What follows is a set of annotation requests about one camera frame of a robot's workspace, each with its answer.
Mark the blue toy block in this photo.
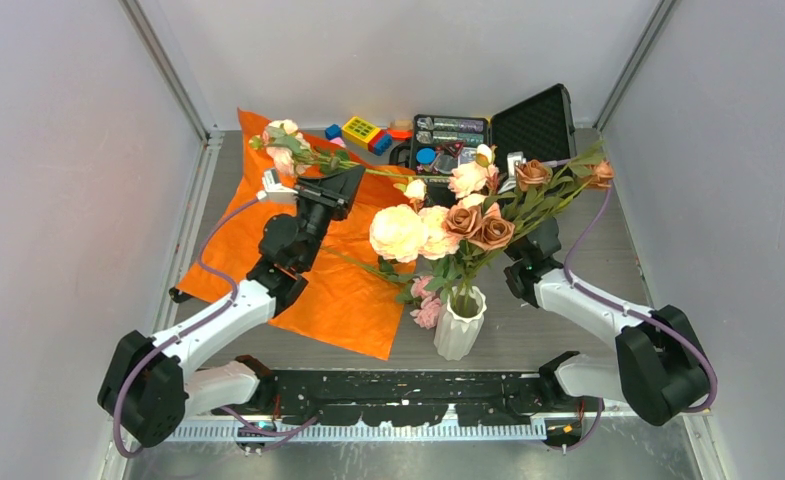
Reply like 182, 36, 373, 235
324, 124, 342, 141

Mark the blue round poker chip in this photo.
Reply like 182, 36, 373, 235
416, 148, 436, 165

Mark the brown rose flower stem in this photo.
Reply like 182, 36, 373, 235
474, 141, 615, 279

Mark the peach rose flower stem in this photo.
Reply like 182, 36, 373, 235
444, 144, 515, 318

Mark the pink carnation flower stem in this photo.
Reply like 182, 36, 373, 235
322, 247, 442, 329

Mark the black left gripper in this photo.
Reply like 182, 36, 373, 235
290, 165, 362, 271

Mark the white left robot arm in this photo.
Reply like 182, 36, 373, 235
97, 165, 367, 458

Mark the small pink rose stem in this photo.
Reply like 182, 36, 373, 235
248, 119, 420, 183

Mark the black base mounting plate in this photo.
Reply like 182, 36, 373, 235
210, 368, 605, 429

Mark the orange yellow wrapping paper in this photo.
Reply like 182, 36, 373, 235
176, 146, 406, 361

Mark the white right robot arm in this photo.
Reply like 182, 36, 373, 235
504, 219, 718, 426

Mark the yellow toy block house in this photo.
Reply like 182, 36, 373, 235
341, 116, 393, 156

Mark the black open poker case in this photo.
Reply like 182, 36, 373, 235
389, 83, 576, 181

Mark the white ribbed vase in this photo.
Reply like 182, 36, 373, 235
434, 286, 487, 361

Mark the orange toy piece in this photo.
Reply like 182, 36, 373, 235
386, 119, 414, 142

